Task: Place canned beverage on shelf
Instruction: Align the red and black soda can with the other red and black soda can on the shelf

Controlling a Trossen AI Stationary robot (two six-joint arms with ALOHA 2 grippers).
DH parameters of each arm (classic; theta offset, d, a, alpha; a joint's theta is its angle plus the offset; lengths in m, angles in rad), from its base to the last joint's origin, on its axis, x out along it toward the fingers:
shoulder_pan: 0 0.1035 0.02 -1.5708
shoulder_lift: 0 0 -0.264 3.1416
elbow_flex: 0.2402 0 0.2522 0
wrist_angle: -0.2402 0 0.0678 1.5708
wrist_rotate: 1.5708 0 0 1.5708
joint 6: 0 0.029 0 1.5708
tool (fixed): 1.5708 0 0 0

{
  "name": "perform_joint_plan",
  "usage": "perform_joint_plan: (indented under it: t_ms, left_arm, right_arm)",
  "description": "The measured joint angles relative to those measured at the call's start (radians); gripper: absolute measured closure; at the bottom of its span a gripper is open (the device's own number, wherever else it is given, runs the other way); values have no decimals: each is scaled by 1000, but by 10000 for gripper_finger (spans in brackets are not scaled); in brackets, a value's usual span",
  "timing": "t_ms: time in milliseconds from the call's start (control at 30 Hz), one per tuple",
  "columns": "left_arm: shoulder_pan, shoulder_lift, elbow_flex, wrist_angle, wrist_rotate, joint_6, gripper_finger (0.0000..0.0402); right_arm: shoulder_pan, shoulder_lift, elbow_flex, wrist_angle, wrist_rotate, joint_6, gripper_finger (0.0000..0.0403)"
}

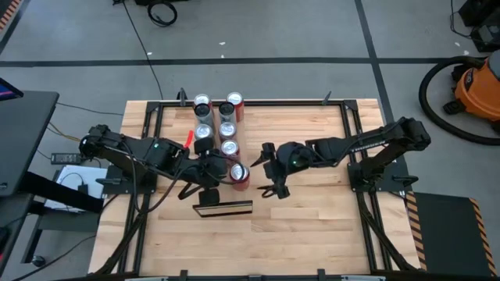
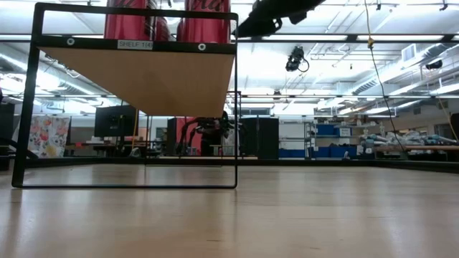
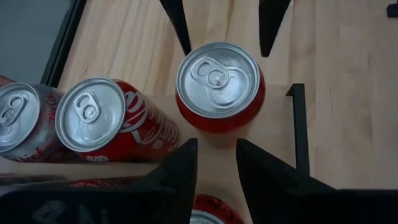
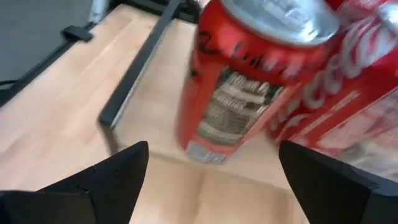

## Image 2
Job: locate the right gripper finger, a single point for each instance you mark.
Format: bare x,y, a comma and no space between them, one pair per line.
258,25

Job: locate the black cabinet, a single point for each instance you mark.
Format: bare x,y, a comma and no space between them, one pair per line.
260,138

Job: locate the metal rack with blue bins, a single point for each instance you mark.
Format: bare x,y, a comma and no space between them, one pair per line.
326,129

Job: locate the orange-red panel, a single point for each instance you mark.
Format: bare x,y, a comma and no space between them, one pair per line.
188,134

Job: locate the blue storage bins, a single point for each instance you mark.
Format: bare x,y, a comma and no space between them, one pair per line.
291,153

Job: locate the black ceiling device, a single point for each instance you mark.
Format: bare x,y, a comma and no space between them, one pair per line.
434,64

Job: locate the black monitor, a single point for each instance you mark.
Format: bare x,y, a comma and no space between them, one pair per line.
115,121

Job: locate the wooden workbench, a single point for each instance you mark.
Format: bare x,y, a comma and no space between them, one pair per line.
412,147

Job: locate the floral cloth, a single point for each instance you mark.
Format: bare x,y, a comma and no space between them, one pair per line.
48,136

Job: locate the black overhead camera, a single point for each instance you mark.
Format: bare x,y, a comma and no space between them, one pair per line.
294,59

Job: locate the wooden shelf black metal frame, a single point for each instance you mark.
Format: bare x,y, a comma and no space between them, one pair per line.
143,79

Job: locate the black aluminium rig frame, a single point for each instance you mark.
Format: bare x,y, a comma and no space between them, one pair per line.
269,162

